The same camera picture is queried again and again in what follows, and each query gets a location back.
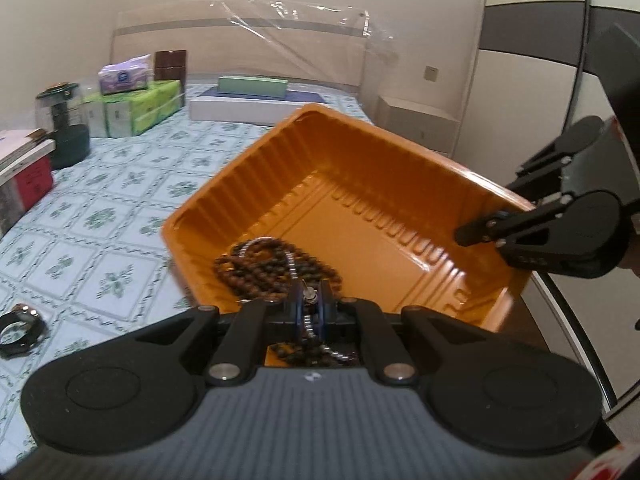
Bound orange plastic tray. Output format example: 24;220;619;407
161;103;539;334

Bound red box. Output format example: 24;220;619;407
12;158;55;207

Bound long green box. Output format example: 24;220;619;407
218;74;290;101

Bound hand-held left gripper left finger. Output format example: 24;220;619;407
136;282;307;387

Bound dark brown box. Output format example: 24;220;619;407
153;49;188;84

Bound green tissue box bundle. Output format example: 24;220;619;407
81;79;184;139

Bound white flat box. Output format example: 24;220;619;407
188;84;373;127

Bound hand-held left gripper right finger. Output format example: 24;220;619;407
315;280;483;387

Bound stack of books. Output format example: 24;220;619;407
0;129;57;173

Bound beige nightstand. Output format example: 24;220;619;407
375;94;460;157

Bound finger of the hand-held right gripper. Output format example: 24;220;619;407
454;197;567;272
506;132;568;206

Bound beige headboard with plastic film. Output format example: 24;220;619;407
109;0;373;98

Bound glass jar with green base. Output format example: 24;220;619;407
35;82;92;171

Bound purple tissue pack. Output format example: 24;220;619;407
97;53;153;96

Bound dark bead necklace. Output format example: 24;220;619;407
214;238;345;366

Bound black wristwatch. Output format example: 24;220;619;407
0;303;47;359

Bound white and grey wardrobe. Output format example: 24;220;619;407
450;0;640;413

